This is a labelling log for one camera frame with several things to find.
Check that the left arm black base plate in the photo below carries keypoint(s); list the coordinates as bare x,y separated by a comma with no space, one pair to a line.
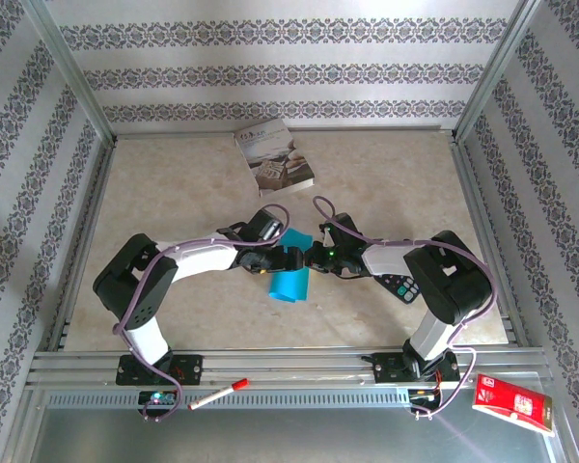
188,369

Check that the wide aluminium base rail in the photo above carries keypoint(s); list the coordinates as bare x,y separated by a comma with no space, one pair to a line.
289,369

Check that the aluminium side rail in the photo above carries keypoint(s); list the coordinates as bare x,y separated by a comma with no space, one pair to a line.
84,241
487,241

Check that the red paper packet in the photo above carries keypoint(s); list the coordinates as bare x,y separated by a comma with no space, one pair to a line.
511,402

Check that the grey sheet metal tray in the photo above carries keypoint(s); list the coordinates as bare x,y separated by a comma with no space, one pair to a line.
289,439

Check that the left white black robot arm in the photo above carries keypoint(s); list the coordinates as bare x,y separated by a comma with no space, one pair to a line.
202,260

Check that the aluminium frame post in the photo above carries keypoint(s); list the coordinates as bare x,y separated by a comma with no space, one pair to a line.
67,62
497,62

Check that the thin aluminium rail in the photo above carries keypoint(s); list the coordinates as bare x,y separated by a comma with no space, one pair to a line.
366,130

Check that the small LED circuit board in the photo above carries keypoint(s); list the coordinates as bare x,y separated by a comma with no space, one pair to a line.
157,398

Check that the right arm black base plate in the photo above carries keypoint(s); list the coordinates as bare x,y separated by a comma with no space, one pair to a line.
388,369

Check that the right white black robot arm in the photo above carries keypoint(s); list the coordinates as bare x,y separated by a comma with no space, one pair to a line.
444,275

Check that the white marker with red cap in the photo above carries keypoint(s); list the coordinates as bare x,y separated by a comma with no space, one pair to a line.
217,394

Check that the black calculator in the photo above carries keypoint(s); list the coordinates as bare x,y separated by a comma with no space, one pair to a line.
405,291

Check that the paperback book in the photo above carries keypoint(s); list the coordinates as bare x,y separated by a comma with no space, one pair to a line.
275,159

